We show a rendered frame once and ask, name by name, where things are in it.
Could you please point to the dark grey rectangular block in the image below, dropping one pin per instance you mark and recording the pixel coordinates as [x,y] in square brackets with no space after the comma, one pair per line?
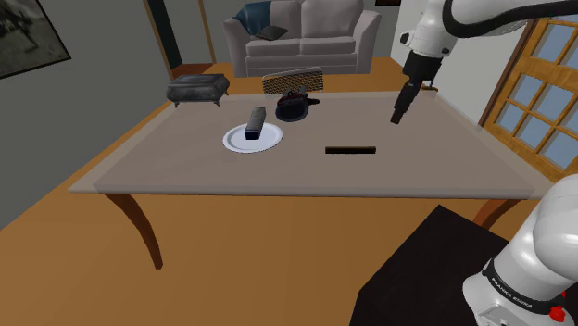
[255,122]

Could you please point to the brown wooden table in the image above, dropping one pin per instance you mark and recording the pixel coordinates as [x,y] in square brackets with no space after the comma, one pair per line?
[316,171]

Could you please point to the dark grey footed chest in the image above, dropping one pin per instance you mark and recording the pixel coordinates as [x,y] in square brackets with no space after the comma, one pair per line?
[197,88]

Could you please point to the white round plate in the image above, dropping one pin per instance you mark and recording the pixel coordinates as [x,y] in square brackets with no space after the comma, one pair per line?
[266,141]

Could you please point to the dark doorway with wooden frame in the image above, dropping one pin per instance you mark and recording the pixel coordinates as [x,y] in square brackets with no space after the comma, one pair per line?
[165,31]

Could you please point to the black pot with items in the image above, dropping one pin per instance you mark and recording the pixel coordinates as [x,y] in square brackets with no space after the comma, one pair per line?
[292,109]

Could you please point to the black flat bar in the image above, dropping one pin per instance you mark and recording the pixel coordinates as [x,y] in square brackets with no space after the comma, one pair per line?
[350,150]

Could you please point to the dark robot stand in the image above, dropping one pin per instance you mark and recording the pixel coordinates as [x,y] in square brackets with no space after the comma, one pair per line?
[424,280]

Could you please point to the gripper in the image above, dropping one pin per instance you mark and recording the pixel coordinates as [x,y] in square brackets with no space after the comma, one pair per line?
[421,68]

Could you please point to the framed dark wall picture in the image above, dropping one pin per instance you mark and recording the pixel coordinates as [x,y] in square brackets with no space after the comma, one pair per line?
[22,36]

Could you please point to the wooden framed glass door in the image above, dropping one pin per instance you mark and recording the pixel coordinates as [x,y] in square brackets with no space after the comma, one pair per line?
[537,99]

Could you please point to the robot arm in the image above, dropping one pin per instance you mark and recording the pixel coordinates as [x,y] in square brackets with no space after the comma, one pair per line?
[537,253]

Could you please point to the grey sofa with cushions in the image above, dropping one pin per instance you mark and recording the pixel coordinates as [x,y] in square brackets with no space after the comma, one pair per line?
[307,45]

